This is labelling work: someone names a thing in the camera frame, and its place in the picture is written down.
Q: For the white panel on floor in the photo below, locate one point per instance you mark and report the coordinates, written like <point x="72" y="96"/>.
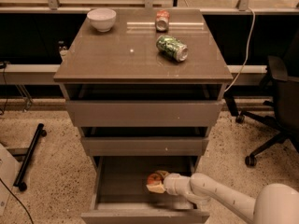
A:
<point x="9" y="168"/>

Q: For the black wheeled stand leg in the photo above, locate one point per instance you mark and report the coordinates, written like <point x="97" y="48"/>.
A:
<point x="19" y="183"/>

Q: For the red apple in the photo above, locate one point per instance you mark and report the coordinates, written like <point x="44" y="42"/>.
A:
<point x="154" y="179"/>

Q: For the green soda can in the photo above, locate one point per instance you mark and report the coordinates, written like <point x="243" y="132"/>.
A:
<point x="172" y="48"/>

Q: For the bottom drawer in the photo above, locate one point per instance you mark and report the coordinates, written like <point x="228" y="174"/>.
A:
<point x="120" y="194"/>

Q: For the red soda can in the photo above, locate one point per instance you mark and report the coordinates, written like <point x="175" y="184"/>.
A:
<point x="162" y="20"/>

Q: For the top drawer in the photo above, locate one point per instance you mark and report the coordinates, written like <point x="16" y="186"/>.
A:
<point x="143" y="114"/>

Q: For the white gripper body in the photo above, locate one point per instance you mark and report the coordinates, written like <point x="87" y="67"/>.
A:
<point x="171" y="183"/>

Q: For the black office chair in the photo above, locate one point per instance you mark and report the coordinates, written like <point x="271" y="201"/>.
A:
<point x="282" y="73"/>

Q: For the middle drawer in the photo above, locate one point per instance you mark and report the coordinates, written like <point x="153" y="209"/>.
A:
<point x="142" y="146"/>

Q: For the grey drawer cabinet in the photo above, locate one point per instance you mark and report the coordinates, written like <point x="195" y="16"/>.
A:
<point x="124" y="64"/>

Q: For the white ceramic bowl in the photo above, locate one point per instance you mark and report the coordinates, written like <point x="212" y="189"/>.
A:
<point x="102" y="19"/>

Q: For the small clear bottle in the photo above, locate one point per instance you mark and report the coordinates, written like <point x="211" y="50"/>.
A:
<point x="63" y="49"/>

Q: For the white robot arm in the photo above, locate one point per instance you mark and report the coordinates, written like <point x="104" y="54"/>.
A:
<point x="275" y="204"/>

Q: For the drawer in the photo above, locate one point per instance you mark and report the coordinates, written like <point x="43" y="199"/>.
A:
<point x="143" y="114"/>
<point x="120" y="194"/>
<point x="142" y="146"/>

